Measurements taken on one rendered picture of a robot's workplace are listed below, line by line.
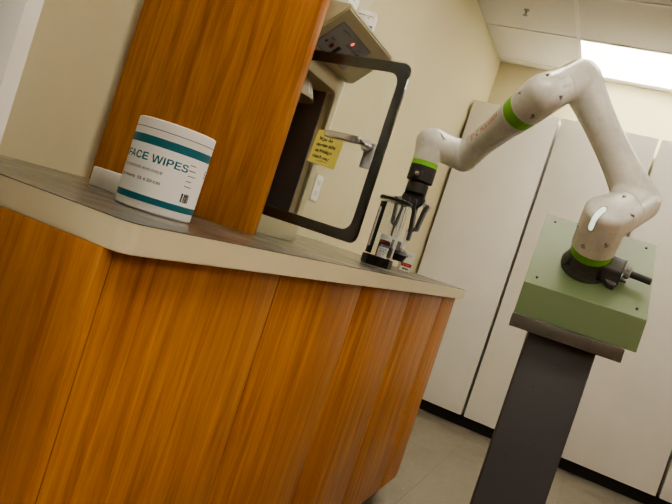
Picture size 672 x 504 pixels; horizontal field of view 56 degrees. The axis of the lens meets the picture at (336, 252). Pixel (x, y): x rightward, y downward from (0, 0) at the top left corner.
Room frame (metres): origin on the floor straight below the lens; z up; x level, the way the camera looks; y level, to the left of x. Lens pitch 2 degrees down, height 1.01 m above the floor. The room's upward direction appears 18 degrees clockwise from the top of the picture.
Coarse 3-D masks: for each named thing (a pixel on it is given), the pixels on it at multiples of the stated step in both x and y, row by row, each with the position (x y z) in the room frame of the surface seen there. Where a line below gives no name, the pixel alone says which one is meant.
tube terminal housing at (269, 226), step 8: (336, 0) 1.63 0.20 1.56; (344, 0) 1.67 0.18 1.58; (360, 0) 1.74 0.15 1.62; (368, 0) 1.78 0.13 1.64; (360, 8) 1.76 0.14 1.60; (368, 8) 1.80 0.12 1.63; (264, 216) 1.62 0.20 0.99; (264, 224) 1.63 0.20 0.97; (272, 224) 1.66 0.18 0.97; (280, 224) 1.70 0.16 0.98; (288, 224) 1.74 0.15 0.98; (256, 232) 1.61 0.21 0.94; (264, 232) 1.64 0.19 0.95; (272, 232) 1.68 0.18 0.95; (280, 232) 1.72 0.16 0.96; (288, 232) 1.76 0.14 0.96; (296, 232) 1.80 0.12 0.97; (288, 240) 1.77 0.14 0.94
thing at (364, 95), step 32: (320, 64) 1.47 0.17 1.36; (352, 64) 1.42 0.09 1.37; (384, 64) 1.38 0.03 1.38; (320, 96) 1.45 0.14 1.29; (352, 96) 1.41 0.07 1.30; (384, 96) 1.37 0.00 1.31; (320, 128) 1.44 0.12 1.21; (352, 128) 1.40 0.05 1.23; (384, 128) 1.36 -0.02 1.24; (288, 160) 1.47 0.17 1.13; (352, 160) 1.38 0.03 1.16; (288, 192) 1.45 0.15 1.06; (320, 192) 1.41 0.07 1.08; (352, 192) 1.37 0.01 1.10; (320, 224) 1.40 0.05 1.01; (352, 224) 1.36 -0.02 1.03
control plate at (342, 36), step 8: (344, 24) 1.51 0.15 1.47; (328, 32) 1.52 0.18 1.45; (336, 32) 1.53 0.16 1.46; (344, 32) 1.54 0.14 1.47; (352, 32) 1.56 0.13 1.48; (320, 40) 1.53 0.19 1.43; (328, 40) 1.54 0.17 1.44; (336, 40) 1.56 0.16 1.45; (344, 40) 1.57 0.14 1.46; (352, 40) 1.59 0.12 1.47; (360, 40) 1.60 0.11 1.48; (320, 48) 1.56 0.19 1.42; (328, 48) 1.58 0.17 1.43; (344, 48) 1.61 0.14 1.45; (352, 48) 1.62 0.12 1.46; (360, 48) 1.64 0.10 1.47
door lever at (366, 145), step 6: (330, 132) 1.36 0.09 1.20; (336, 132) 1.36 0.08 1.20; (336, 138) 1.35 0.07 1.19; (342, 138) 1.35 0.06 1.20; (348, 138) 1.34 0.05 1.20; (354, 138) 1.33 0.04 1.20; (360, 138) 1.33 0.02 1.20; (360, 144) 1.34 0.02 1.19; (366, 144) 1.36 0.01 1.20; (366, 150) 1.37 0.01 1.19
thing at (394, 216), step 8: (384, 200) 2.04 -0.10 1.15; (392, 200) 2.02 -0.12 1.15; (392, 208) 2.02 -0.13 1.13; (400, 208) 2.03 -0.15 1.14; (408, 208) 2.06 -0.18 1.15; (384, 216) 2.03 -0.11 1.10; (392, 216) 2.02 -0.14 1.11; (400, 216) 2.03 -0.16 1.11; (384, 224) 2.03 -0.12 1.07; (392, 224) 2.02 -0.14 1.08; (400, 224) 2.04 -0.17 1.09; (384, 232) 2.02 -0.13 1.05; (392, 232) 2.03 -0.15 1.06; (400, 232) 2.05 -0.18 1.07; (376, 240) 2.03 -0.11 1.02; (384, 240) 2.02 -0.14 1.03; (392, 240) 2.03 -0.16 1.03; (376, 248) 2.03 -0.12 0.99; (384, 248) 2.02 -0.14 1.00; (392, 248) 2.04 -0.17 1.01; (384, 256) 2.03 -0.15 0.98; (392, 256) 2.05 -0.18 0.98
